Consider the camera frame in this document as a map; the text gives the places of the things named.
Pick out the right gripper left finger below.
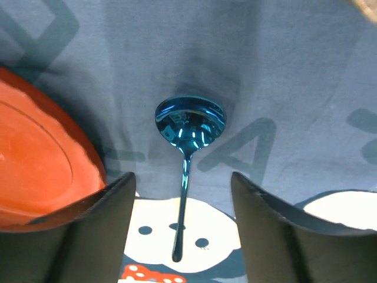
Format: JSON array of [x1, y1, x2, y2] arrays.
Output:
[[1, 172, 136, 282]]

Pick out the small beige cup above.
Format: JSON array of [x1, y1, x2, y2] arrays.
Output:
[[350, 0, 377, 24]]

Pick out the red round plate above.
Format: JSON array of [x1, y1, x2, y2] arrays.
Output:
[[1, 67, 107, 226]]

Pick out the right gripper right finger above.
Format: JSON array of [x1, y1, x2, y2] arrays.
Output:
[[231, 172, 376, 283]]

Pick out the blue metal spoon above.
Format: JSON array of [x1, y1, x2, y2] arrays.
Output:
[[154, 96, 227, 262]]

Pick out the blue cartoon mouse placemat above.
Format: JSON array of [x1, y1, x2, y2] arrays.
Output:
[[1, 1, 376, 282]]

